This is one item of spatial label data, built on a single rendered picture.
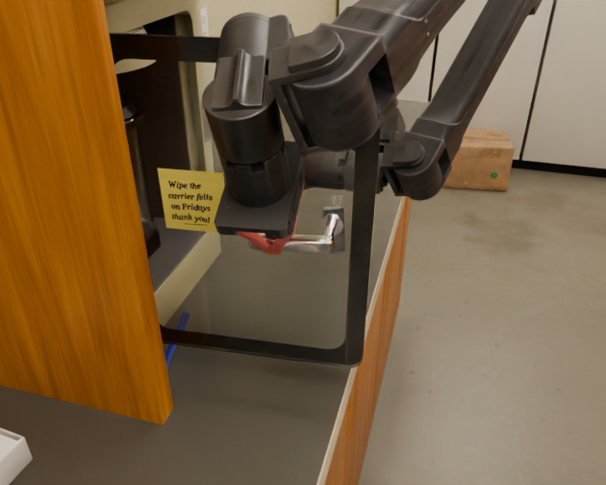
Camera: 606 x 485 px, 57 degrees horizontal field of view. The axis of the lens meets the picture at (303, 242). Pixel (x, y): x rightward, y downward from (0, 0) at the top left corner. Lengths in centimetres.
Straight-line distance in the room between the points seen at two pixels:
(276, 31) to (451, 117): 35
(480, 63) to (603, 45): 292
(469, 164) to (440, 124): 272
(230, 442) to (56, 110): 42
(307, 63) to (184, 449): 49
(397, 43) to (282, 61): 9
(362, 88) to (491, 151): 308
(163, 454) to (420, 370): 157
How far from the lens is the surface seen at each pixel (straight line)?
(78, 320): 70
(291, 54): 41
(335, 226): 60
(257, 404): 76
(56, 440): 78
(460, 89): 81
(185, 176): 63
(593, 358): 246
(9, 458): 74
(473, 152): 347
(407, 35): 45
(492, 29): 87
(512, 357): 234
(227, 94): 44
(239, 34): 49
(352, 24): 44
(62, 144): 57
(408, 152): 74
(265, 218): 49
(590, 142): 390
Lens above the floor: 150
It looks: 31 degrees down
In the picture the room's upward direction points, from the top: straight up
